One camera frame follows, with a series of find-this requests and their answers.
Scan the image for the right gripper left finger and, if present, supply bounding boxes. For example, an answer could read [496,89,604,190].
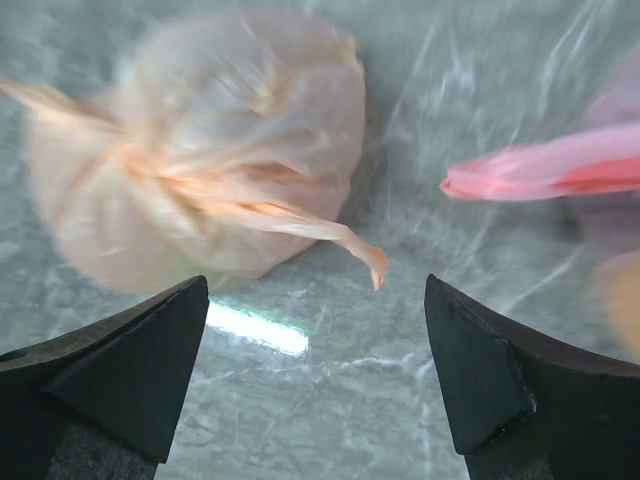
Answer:
[1,276,209,479]

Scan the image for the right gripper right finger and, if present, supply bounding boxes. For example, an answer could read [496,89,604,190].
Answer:
[424,275,639,480]

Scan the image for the pink tied fruit bag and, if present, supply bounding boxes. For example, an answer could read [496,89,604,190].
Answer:
[438,44,640,351]

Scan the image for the translucent orange plastic bag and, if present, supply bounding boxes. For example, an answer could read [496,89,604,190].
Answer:
[1,10,388,294]

